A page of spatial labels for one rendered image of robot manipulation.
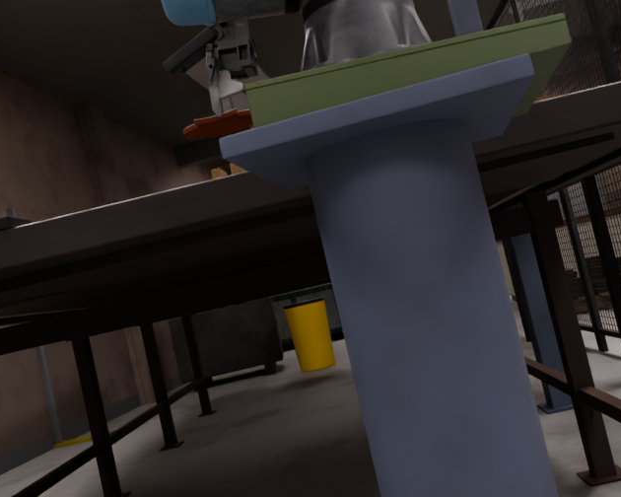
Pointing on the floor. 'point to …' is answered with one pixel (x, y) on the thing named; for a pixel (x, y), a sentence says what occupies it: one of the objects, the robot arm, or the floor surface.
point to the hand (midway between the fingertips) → (223, 121)
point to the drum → (310, 333)
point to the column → (419, 278)
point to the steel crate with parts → (230, 340)
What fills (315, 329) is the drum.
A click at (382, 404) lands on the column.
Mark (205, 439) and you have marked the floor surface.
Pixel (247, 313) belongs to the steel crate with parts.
